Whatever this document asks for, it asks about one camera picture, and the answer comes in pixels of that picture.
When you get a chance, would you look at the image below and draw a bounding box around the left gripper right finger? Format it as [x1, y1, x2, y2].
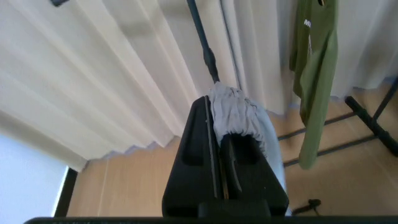
[219, 133, 290, 218]

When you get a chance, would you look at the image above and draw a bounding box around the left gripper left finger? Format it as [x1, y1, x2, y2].
[161, 95, 221, 218]

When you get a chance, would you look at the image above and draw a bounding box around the pale grey garment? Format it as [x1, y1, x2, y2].
[207, 81, 288, 216]

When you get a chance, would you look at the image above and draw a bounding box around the green shirt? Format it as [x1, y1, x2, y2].
[288, 0, 340, 170]

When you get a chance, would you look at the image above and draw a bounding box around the black clothes rack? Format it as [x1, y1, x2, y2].
[49, 0, 398, 168]

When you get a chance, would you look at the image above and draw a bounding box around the black cable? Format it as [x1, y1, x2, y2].
[291, 198, 323, 217]

